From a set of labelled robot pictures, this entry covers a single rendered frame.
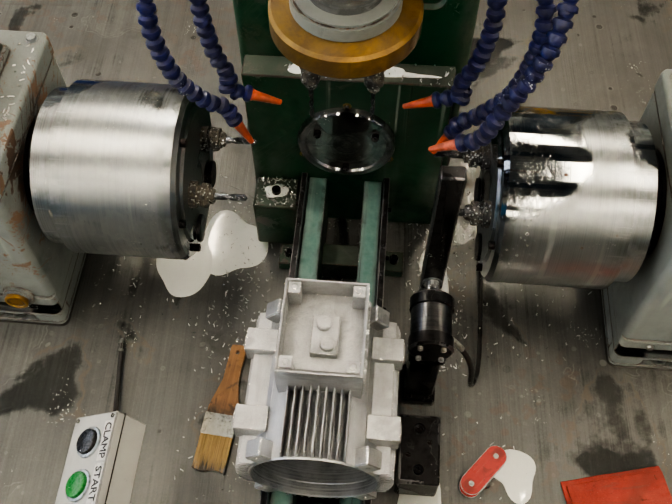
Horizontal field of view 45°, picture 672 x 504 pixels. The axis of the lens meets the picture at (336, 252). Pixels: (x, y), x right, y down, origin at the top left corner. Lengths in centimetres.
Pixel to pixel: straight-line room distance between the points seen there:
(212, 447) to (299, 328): 34
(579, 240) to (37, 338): 85
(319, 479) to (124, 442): 26
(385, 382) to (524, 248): 26
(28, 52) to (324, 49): 48
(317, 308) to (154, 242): 27
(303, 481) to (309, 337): 21
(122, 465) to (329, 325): 29
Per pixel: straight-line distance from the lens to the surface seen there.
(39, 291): 131
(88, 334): 137
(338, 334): 95
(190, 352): 132
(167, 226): 110
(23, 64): 123
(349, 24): 92
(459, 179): 92
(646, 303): 120
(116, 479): 98
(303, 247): 125
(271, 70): 117
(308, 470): 108
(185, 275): 138
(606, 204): 108
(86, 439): 100
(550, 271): 112
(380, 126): 120
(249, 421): 97
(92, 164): 110
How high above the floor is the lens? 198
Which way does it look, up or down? 58 degrees down
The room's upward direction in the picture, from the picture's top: straight up
